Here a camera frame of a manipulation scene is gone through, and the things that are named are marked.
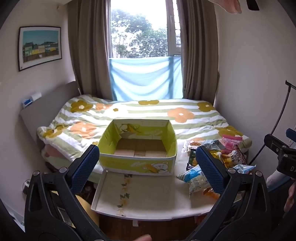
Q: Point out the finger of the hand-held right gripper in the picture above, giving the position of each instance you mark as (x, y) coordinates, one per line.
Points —
(291, 134)
(274, 142)

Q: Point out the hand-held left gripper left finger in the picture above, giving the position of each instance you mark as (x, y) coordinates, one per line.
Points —
(84, 169)

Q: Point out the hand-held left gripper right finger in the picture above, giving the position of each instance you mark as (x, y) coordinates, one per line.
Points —
(211, 170)

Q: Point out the pile of snack packets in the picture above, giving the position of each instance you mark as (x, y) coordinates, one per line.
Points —
(231, 157)

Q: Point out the green cardboard box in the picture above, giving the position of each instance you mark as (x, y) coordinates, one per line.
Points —
(138, 162)

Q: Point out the person's right hand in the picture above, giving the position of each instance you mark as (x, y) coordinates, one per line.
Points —
(290, 199)

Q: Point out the person's left hand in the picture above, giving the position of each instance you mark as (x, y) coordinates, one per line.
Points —
(143, 238)

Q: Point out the pink bedding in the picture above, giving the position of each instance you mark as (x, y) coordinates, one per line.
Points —
(55, 154)

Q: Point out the yellow wooden board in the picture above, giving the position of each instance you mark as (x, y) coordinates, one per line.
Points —
(85, 208)

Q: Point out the black curved stand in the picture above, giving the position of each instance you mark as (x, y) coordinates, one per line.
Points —
(288, 89)

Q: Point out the grey bed headboard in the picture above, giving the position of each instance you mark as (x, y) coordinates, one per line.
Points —
(44, 109)

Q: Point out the floral striped blanket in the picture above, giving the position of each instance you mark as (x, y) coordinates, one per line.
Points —
(148, 111)

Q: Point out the light blue cloth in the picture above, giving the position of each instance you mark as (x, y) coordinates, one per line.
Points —
(143, 78)

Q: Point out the black hanging object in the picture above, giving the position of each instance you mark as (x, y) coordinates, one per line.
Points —
(252, 4)

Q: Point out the pink hanging cloth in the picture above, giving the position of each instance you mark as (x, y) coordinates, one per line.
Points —
(227, 5)

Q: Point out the window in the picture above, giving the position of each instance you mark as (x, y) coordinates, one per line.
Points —
(138, 30)

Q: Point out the white wall plug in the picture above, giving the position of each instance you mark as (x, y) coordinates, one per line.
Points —
(25, 186)

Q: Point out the framed wall picture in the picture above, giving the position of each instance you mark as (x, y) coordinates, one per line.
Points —
(39, 47)

